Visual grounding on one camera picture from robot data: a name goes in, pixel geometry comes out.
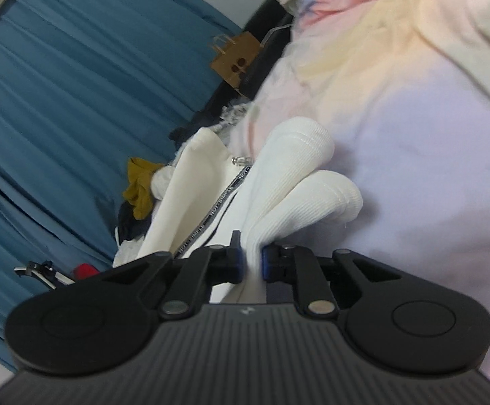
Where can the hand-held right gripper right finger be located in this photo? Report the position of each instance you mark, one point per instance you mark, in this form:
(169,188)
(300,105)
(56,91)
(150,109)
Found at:
(266,264)

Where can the red round object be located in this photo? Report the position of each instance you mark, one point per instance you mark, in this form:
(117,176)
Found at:
(84,271)

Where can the dark navy cloth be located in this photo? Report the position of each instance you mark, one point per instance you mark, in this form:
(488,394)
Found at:
(127,222)

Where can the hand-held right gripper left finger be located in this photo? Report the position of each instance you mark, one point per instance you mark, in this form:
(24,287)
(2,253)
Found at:
(237,261)

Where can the grey knitted cloth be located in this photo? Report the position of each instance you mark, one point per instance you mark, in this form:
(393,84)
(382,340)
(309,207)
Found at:
(233,114)

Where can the mustard yellow cloth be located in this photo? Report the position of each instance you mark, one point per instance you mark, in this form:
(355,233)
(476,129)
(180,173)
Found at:
(140,187)

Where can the pastel tie-dye garment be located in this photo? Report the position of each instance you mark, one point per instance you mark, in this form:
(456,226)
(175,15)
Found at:
(392,105)

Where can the brown paper bag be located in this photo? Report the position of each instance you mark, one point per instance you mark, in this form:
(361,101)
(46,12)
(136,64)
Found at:
(233,60)

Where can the cream hooded sweatshirt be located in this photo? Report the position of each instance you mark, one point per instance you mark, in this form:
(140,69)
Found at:
(190,202)

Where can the blue curtain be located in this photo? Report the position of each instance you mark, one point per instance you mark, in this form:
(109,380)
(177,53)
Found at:
(80,126)

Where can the white ribbed garment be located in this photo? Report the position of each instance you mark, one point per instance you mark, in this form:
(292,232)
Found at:
(287,190)

